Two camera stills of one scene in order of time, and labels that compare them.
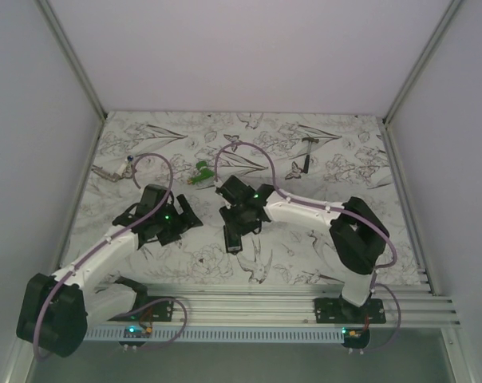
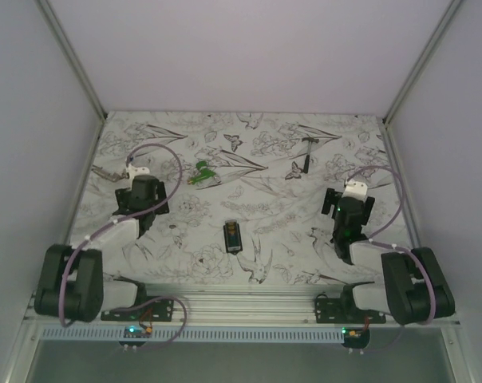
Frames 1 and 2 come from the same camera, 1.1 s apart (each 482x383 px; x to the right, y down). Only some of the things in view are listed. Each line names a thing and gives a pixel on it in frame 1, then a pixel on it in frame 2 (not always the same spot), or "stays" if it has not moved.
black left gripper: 183,222 → 123,195
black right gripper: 226,213 → 331,199
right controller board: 356,338 stays
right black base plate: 336,310 stays
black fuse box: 233,238 stays
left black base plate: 161,310 stays
